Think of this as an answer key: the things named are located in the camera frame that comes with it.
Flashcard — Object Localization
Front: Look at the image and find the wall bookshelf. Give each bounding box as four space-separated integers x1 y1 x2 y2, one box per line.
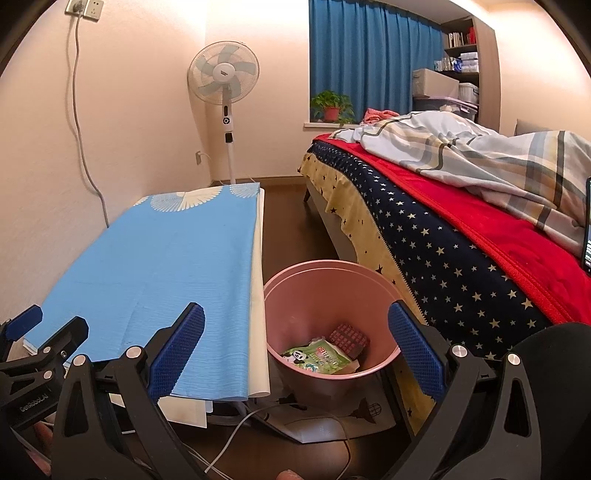
441 16 481 123

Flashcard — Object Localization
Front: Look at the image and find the pink plastic bucket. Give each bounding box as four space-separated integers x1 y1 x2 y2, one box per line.
263 260 407 407

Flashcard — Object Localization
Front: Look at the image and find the red blanket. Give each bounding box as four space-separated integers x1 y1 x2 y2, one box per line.
314 131 591 324

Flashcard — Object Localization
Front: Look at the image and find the grey headboard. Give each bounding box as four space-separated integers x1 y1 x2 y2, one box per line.
515 119 555 137

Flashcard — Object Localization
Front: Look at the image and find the grey bed frame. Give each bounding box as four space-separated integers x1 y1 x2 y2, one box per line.
302 178 361 261

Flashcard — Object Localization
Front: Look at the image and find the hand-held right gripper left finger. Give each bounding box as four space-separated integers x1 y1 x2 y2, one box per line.
51 301 206 480

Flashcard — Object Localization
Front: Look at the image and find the stack of white packs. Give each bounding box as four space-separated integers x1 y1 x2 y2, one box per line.
434 52 479 73

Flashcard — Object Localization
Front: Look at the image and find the blue curtain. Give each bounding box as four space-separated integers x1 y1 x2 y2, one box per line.
308 0 446 125

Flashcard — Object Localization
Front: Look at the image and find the bed with star blanket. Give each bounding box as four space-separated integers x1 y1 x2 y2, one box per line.
307 141 566 361

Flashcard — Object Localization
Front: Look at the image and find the printed paper bag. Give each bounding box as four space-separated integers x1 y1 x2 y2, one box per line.
259 399 402 444

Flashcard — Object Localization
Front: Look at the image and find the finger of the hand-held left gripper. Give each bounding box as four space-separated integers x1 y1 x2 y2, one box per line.
0 305 44 354
25 316 89 377

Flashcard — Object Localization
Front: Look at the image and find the dark checkered packet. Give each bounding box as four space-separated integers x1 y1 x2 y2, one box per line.
329 323 371 361

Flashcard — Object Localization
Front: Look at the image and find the yellow star-print bed skirt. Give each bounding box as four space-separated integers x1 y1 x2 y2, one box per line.
299 152 437 437

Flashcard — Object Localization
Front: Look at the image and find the cardboard box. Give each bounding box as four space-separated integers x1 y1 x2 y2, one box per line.
412 68 460 99

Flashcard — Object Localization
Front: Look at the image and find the potted green plant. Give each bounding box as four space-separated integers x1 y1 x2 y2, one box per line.
310 90 355 124

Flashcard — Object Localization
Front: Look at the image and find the blue tablecloth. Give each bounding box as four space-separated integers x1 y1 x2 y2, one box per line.
25 185 259 400

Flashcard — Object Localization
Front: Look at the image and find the green snack packet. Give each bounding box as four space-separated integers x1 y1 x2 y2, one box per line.
279 338 356 377

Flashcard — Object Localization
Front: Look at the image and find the black smartphone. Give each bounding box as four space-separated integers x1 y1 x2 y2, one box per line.
581 175 591 273

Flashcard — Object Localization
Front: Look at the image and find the pink cloth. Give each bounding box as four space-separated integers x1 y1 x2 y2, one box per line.
362 108 400 124

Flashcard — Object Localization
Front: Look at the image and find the white standing fan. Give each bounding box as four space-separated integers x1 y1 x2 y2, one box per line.
187 41 260 185

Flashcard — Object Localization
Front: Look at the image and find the grey wall cable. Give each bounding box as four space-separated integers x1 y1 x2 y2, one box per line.
69 14 112 229

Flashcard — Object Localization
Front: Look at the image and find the white floor cable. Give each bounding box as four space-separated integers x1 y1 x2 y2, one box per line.
185 399 289 480

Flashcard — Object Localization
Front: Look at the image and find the person's left hand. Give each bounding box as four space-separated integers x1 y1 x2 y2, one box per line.
34 419 54 462

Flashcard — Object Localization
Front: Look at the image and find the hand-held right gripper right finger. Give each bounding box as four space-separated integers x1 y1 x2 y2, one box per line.
387 300 542 480

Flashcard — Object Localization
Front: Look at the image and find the white wall outlet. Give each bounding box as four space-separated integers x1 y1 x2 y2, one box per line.
65 0 105 21

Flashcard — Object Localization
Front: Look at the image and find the plaid duvet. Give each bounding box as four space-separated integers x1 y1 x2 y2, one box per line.
330 111 591 252

